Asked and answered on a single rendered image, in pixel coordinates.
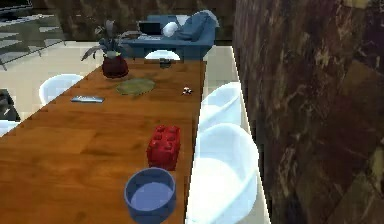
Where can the red lego brick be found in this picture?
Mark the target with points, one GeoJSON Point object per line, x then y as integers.
{"type": "Point", "coordinates": [165, 146]}

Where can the white pillow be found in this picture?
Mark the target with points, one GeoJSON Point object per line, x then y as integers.
{"type": "Point", "coordinates": [170, 29]}

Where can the brown wooden dining table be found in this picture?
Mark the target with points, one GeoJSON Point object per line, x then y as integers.
{"type": "Point", "coordinates": [83, 140]}

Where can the black laptop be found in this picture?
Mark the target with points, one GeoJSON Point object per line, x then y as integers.
{"type": "Point", "coordinates": [149, 30]}

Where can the dark grey object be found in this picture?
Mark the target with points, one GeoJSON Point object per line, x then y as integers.
{"type": "Point", "coordinates": [7, 106]}

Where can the blue bowl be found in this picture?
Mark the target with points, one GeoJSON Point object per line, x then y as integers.
{"type": "Point", "coordinates": [150, 196]}

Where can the blue sofa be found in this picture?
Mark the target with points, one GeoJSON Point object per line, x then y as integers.
{"type": "Point", "coordinates": [186, 43]}

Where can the blue cushion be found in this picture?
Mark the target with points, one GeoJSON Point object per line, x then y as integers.
{"type": "Point", "coordinates": [193, 26]}

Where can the dark red plant pot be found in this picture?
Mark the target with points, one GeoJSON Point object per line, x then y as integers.
{"type": "Point", "coordinates": [114, 66]}

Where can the grey-green house plant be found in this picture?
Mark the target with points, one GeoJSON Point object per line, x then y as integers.
{"type": "Point", "coordinates": [108, 45]}

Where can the blue flat remote control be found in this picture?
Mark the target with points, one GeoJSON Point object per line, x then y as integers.
{"type": "Point", "coordinates": [87, 99]}

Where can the small black white object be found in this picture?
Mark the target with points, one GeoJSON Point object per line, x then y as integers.
{"type": "Point", "coordinates": [187, 90]}

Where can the white round chair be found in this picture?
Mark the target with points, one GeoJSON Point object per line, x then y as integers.
{"type": "Point", "coordinates": [162, 54]}
{"type": "Point", "coordinates": [221, 105]}
{"type": "Point", "coordinates": [6, 126]}
{"type": "Point", "coordinates": [55, 87]}
{"type": "Point", "coordinates": [223, 180]}

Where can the green round plate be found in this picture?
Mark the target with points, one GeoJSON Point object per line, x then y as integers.
{"type": "Point", "coordinates": [135, 86]}

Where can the small dark object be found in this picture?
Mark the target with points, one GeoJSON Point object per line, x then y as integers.
{"type": "Point", "coordinates": [165, 62]}

